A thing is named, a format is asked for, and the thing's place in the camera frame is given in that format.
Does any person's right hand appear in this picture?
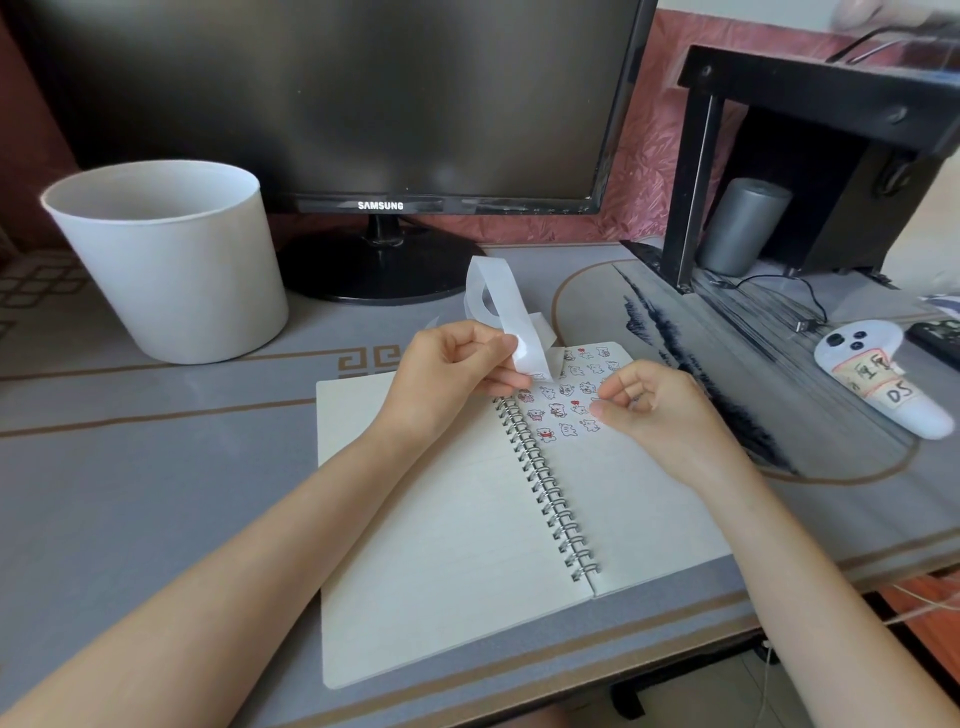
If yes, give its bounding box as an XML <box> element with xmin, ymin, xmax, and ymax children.
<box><xmin>590</xmin><ymin>359</ymin><xmax>751</xmax><ymax>493</ymax></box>

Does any person's left hand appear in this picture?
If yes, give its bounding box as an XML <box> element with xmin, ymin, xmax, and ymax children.
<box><xmin>378</xmin><ymin>320</ymin><xmax>538</xmax><ymax>445</ymax></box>

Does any white sticker strip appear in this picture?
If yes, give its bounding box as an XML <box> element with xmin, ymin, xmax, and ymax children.
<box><xmin>423</xmin><ymin>254</ymin><xmax>560</xmax><ymax>379</ymax></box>

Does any cream spiral notebook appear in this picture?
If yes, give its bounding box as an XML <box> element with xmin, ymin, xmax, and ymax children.
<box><xmin>314</xmin><ymin>342</ymin><xmax>735</xmax><ymax>691</ymax></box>

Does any person's left forearm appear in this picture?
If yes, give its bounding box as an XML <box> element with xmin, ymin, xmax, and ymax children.
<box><xmin>0</xmin><ymin>419</ymin><xmax>444</xmax><ymax>728</ymax></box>

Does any person's right forearm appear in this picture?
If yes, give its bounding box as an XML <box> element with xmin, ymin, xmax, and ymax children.
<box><xmin>701</xmin><ymin>453</ymin><xmax>960</xmax><ymax>728</ymax></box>

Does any person's right leg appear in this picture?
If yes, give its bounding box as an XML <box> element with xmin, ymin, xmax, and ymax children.
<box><xmin>509</xmin><ymin>701</ymin><xmax>601</xmax><ymax>728</ymax></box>

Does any white labelled VR controller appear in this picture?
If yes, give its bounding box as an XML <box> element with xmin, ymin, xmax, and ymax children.
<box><xmin>813</xmin><ymin>318</ymin><xmax>956</xmax><ymax>440</ymax></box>

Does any grey cylindrical speaker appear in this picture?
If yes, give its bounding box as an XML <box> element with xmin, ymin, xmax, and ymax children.
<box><xmin>697</xmin><ymin>177</ymin><xmax>794</xmax><ymax>277</ymax></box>

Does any white plastic waste bin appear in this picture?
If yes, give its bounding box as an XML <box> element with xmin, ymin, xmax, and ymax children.
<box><xmin>41</xmin><ymin>159</ymin><xmax>291</xmax><ymax>366</ymax></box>

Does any grey patterned desk mat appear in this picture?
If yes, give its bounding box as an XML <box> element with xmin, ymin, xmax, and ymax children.
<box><xmin>0</xmin><ymin>239</ymin><xmax>960</xmax><ymax>728</ymax></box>

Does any black computer monitor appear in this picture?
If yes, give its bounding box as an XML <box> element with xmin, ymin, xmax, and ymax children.
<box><xmin>3</xmin><ymin>0</ymin><xmax>660</xmax><ymax>307</ymax></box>

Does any orange woven bag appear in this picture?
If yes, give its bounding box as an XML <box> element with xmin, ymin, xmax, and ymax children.
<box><xmin>877</xmin><ymin>577</ymin><xmax>960</xmax><ymax>673</ymax></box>

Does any black cable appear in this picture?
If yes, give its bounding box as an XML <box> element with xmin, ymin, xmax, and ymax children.
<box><xmin>712</xmin><ymin>271</ymin><xmax>830</xmax><ymax>333</ymax></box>

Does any black shelf frame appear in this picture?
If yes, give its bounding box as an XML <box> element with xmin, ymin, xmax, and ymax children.
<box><xmin>620</xmin><ymin>44</ymin><xmax>960</xmax><ymax>294</ymax></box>

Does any black desk frame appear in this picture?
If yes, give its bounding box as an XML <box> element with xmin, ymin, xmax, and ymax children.
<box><xmin>608</xmin><ymin>686</ymin><xmax>646</xmax><ymax>723</ymax></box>

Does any thin white cable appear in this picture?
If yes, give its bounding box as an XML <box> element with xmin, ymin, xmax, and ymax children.
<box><xmin>753</xmin><ymin>581</ymin><xmax>960</xmax><ymax>728</ymax></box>

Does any black wire frame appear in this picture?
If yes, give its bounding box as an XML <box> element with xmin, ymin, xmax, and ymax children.
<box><xmin>824</xmin><ymin>22</ymin><xmax>946</xmax><ymax>65</ymax></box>

